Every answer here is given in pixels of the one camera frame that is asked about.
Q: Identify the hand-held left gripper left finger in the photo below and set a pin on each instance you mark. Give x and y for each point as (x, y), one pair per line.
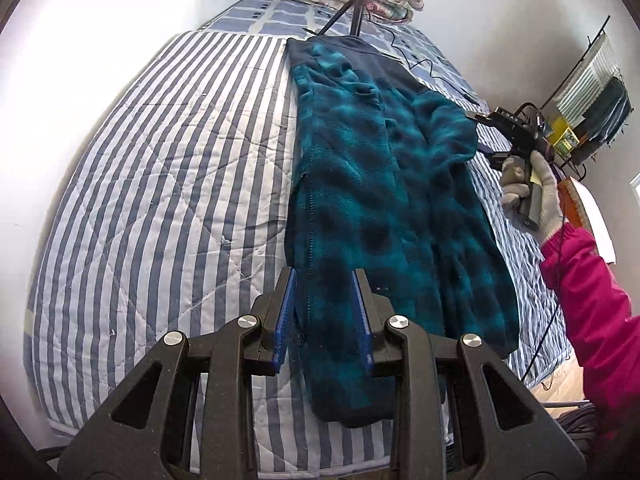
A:
(285, 320)

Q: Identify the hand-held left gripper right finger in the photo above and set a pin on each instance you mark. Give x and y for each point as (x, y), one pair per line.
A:
(361, 320)

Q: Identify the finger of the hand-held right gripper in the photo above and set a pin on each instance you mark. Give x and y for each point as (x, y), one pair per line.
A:
(479, 118)
(487, 150)

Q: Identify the teal plaid fleece jacket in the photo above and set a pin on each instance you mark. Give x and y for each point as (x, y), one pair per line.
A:
(350, 185)

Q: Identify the black metal clothes rack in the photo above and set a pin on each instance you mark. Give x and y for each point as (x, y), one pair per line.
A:
(575, 60)

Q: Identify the person's right hand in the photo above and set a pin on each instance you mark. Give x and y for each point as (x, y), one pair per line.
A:
(550, 200)

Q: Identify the yellow box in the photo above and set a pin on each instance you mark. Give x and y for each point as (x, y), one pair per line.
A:
(562, 137)

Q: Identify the white striped hanging cloth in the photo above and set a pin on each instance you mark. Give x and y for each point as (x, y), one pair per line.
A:
(590, 80)

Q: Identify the dark teal hanging cloth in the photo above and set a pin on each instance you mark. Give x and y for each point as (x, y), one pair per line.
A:
(607, 110)

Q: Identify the white and orange pillow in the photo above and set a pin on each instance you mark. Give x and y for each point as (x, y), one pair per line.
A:
(595, 220)

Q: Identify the window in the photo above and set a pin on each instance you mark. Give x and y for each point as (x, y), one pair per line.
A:
(636, 186)

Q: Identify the black tripod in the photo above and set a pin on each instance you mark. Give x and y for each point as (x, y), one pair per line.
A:
(357, 10)

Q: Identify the blue striped quilted bed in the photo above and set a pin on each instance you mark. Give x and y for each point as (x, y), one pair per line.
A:
(175, 185)

